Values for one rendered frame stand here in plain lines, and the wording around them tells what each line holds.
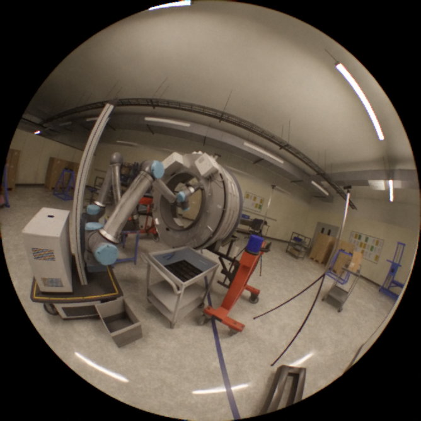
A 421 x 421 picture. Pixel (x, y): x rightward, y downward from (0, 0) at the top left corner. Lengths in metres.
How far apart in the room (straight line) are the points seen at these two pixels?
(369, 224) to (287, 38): 8.46
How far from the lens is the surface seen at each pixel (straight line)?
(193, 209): 6.37
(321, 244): 6.98
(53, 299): 1.33
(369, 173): 5.26
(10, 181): 6.69
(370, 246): 8.77
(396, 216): 9.00
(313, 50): 3.08
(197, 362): 1.36
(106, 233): 0.78
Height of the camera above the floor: 1.28
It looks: 4 degrees down
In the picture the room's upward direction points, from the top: 16 degrees clockwise
